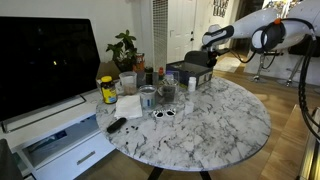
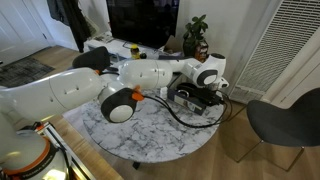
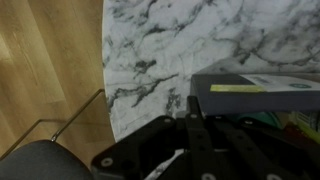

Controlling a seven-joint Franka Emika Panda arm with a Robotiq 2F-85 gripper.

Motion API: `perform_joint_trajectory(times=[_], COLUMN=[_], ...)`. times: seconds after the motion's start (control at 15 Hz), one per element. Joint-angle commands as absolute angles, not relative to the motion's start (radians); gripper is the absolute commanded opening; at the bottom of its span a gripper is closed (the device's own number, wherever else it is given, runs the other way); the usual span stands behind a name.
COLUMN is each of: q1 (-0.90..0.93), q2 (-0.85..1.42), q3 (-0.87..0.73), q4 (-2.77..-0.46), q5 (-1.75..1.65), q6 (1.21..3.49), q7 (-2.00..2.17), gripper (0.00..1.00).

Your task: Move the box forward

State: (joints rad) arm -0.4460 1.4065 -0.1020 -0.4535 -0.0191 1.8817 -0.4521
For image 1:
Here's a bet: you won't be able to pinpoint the white vent grille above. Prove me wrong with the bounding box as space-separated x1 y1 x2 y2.
152 0 169 69

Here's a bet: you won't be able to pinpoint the thin black cable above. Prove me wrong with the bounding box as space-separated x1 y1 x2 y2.
229 26 285 71

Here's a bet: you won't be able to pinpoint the dark blue box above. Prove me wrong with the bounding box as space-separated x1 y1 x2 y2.
165 60 214 89

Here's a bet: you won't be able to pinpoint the orange snack package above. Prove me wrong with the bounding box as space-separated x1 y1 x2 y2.
133 52 146 73

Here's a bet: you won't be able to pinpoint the white bar counter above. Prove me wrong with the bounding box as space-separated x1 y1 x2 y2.
243 46 320 87

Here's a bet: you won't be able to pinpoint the white paper napkin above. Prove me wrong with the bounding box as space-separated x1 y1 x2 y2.
113 94 144 120

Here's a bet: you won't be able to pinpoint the thick black cable bundle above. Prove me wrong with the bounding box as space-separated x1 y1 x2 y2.
297 18 320 141

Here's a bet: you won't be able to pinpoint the white door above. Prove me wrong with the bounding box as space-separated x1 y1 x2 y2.
166 0 198 64

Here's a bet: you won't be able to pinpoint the black bar stool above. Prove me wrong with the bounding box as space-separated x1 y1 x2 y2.
250 49 284 83
277 41 320 88

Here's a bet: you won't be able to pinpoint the light wooden bench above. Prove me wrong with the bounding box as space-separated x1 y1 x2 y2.
259 104 314 180

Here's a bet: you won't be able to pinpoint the white tv cabinet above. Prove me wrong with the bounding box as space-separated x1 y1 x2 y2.
0 88 118 180

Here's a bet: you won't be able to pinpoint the black bottle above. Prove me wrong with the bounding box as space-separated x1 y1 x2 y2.
144 66 154 86

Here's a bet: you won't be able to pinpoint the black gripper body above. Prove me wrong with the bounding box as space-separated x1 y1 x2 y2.
205 45 219 62

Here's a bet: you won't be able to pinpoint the silver drawer handle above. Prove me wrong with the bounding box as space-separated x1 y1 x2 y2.
76 150 97 166

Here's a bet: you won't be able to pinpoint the black remote control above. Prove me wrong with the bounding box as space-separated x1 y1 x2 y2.
106 117 128 134

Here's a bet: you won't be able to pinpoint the red cap bottle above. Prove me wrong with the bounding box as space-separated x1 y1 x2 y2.
157 66 165 81

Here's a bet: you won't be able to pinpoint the dark grey chair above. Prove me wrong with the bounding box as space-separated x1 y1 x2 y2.
183 50 212 68

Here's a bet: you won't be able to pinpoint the white frame sunglasses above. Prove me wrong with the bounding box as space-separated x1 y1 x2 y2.
152 107 177 119

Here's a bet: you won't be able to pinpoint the green potted plant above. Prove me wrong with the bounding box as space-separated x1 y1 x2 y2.
105 29 138 73

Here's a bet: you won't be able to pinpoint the blue cap bottle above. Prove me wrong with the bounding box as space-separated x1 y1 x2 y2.
164 69 175 84

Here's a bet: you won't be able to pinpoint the wall pictures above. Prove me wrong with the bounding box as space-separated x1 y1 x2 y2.
212 0 230 18

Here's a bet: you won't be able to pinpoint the clear plastic measuring cup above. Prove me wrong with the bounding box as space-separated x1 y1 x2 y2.
118 71 138 96

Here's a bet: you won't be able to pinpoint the beige floor rug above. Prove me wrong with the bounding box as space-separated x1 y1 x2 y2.
213 56 244 74

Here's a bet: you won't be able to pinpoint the black table base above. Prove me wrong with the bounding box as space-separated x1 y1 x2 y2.
146 166 213 180

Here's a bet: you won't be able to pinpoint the white pill bottle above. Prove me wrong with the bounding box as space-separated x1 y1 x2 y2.
187 76 198 92

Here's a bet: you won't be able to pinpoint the yellow lid vitamin bottle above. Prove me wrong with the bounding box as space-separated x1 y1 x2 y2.
100 75 118 105

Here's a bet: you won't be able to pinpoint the black flat screen television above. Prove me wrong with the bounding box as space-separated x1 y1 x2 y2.
0 16 101 134

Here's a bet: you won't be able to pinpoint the clear glass container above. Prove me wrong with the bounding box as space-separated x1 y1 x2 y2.
157 70 181 104

